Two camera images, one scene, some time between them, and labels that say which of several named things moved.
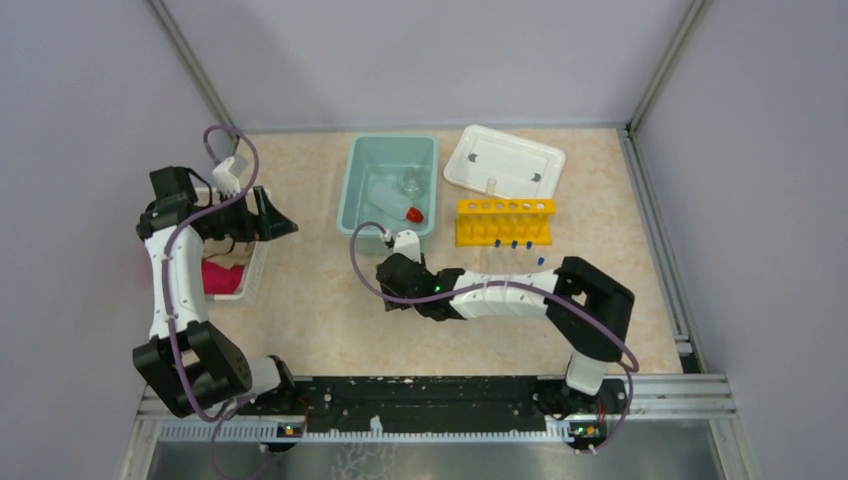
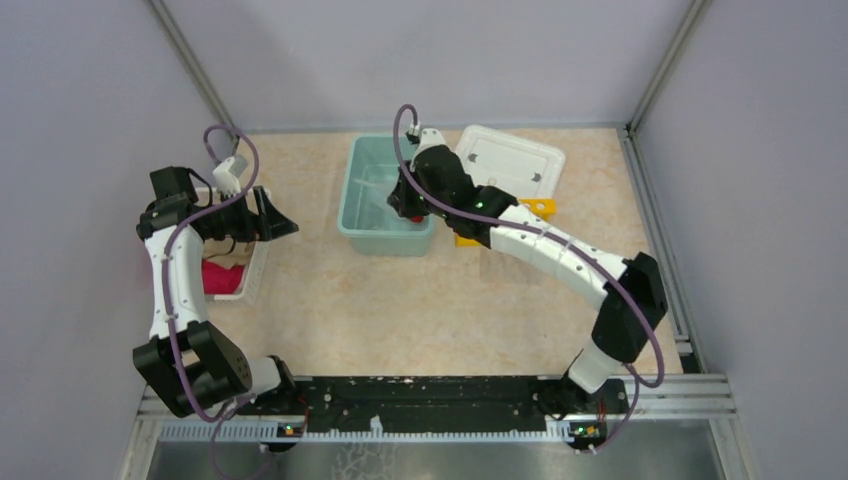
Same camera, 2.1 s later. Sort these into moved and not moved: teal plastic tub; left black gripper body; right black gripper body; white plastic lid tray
Moved: right black gripper body
Not moved: white plastic lid tray; teal plastic tub; left black gripper body
